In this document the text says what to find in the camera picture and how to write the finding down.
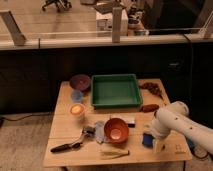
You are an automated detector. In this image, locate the orange bowl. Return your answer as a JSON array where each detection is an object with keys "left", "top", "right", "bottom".
[{"left": 104, "top": 118, "right": 129, "bottom": 143}]

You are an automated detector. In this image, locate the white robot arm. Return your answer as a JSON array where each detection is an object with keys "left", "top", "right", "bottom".
[{"left": 149, "top": 101, "right": 213, "bottom": 155}]

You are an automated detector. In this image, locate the green plastic tray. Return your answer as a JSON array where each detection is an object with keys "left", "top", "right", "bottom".
[{"left": 91, "top": 74, "right": 143, "bottom": 108}]

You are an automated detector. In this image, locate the white black box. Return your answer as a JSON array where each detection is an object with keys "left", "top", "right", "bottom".
[{"left": 111, "top": 115, "right": 135, "bottom": 128}]

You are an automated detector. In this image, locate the brown sausage toy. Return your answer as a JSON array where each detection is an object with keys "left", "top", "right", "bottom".
[{"left": 140, "top": 104, "right": 159, "bottom": 113}]

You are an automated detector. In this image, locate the yellow green banana toy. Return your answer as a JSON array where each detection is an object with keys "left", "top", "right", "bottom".
[{"left": 100, "top": 150, "right": 130, "bottom": 159}]

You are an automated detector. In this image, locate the wooden table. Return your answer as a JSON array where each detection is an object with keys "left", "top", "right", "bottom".
[{"left": 43, "top": 81, "right": 192, "bottom": 167}]

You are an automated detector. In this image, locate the orange filled white cup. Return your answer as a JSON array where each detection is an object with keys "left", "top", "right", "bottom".
[{"left": 70, "top": 103, "right": 85, "bottom": 121}]

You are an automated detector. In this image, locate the small blue cup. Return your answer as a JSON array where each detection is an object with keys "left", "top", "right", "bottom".
[{"left": 71, "top": 90, "right": 83, "bottom": 103}]

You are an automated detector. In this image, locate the purple bowl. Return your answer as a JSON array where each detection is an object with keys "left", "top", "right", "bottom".
[{"left": 70, "top": 74, "right": 91, "bottom": 91}]

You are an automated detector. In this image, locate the white cardboard box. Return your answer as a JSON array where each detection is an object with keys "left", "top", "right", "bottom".
[{"left": 96, "top": 10, "right": 128, "bottom": 37}]

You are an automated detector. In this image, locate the office chair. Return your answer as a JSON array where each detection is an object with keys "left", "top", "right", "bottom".
[{"left": 41, "top": 0, "right": 72, "bottom": 12}]

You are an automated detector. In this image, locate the dark brown chain toy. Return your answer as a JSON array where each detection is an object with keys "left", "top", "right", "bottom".
[{"left": 140, "top": 82, "right": 162, "bottom": 98}]

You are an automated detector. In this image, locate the black handled brush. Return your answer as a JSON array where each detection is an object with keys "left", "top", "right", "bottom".
[{"left": 51, "top": 126, "right": 95, "bottom": 153}]

